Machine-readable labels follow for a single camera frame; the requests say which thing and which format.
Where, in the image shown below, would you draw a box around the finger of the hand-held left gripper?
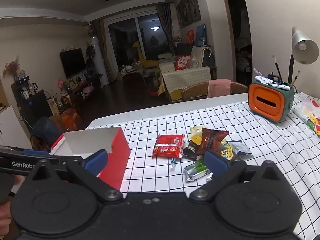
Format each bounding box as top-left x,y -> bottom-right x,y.
50,156 -> 84,165
0,145 -> 50,156

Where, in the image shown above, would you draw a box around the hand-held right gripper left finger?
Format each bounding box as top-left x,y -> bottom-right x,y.
30,149 -> 123,202

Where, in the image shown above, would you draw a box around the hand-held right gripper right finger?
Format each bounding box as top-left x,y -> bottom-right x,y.
189,151 -> 282,202

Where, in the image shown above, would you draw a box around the yellow blue cartoon snack packet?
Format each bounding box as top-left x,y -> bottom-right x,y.
220,142 -> 238,160

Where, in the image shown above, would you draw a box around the green foil snack packet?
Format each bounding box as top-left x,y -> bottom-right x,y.
183,160 -> 213,182

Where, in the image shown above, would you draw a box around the red and white cardboard box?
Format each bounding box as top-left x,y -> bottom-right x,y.
49,127 -> 131,192

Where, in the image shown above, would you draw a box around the brown foil snack packet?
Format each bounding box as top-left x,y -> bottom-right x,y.
195,127 -> 230,157

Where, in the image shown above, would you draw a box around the black snack packet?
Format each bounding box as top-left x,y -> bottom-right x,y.
182,140 -> 203,160

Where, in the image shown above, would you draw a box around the light blue cookie packet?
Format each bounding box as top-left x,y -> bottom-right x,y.
227,141 -> 252,160

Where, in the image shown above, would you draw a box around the red snack packet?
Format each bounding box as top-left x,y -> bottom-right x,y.
152,134 -> 185,158

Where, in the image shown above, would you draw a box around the person's left hand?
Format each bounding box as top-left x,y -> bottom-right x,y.
0,174 -> 23,232

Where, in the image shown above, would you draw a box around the dark blue jacket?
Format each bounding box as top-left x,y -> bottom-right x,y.
31,117 -> 63,145

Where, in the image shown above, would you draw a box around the white cabinet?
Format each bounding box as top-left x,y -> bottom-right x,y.
0,105 -> 33,150

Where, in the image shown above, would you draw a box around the orange cartons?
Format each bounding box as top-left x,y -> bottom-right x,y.
60,109 -> 83,132

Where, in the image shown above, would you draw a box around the black cabinet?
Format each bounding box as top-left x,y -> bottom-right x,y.
11,81 -> 54,130

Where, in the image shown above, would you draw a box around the dark television console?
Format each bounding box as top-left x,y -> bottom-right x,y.
60,77 -> 100,108

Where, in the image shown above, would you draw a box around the wooden dining chair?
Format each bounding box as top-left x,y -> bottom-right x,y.
181,81 -> 249,103

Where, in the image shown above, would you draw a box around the pink towel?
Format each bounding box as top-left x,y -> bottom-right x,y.
208,79 -> 232,98

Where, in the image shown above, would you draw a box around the orange tissue box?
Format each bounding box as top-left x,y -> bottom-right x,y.
248,78 -> 295,123

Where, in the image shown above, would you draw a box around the dried flower bouquet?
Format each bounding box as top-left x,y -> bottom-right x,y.
2,60 -> 20,80

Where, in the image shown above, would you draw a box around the wooden sofa with cream cover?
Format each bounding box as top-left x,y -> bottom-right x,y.
158,66 -> 217,103

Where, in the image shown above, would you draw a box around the coffee table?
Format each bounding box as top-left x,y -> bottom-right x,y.
117,65 -> 147,85

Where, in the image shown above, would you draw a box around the black television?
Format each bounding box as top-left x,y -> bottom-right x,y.
59,48 -> 87,78

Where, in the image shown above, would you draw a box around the white marker pen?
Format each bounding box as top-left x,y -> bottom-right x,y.
255,76 -> 291,91

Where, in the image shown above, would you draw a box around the tall white air conditioner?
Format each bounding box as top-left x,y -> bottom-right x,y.
89,36 -> 110,85

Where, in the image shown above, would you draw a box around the colourful printed plastic bag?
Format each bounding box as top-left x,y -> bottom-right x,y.
291,97 -> 320,137

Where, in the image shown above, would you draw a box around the red printed cushion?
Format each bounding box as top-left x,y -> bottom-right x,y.
174,55 -> 192,71

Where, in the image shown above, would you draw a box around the cream knitted throw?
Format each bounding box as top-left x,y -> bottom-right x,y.
191,44 -> 213,67

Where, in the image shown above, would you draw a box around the yellow giraffe toy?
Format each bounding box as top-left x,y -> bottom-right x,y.
132,41 -> 159,70

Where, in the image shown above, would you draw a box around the calligraphy brush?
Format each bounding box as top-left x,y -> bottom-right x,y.
272,55 -> 283,83
290,70 -> 300,87

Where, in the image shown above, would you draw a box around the blue cushion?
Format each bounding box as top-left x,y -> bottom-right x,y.
196,24 -> 207,46

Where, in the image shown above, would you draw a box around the grey desk lamp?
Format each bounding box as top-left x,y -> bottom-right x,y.
287,26 -> 320,85

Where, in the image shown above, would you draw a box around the framed wall picture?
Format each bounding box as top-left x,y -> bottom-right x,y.
176,0 -> 193,28
186,0 -> 202,23

